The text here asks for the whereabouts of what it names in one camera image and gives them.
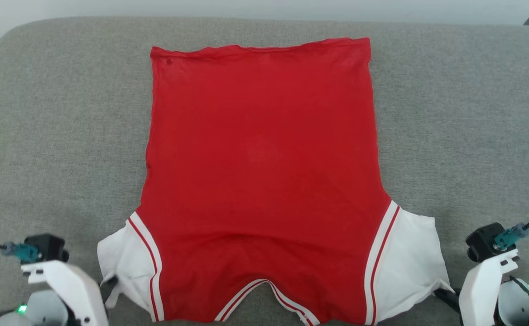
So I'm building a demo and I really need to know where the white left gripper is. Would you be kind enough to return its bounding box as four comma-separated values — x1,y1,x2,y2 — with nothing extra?
21,260,119,326

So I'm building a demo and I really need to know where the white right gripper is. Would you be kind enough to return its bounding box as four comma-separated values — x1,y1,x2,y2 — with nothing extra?
434,249,521,326

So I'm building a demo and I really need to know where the red and white jersey garment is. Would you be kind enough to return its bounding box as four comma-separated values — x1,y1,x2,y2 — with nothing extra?
97,37,455,326

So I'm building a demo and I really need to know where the right camera cable teal plug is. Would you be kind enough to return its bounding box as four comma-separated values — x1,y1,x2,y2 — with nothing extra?
494,192,529,250

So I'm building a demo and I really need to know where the camera cable teal plug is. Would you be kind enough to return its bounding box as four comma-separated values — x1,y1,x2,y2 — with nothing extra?
494,192,529,250
0,239,39,264

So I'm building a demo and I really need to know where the left camera cable teal plug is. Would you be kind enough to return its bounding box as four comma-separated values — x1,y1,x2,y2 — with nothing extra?
0,239,39,264

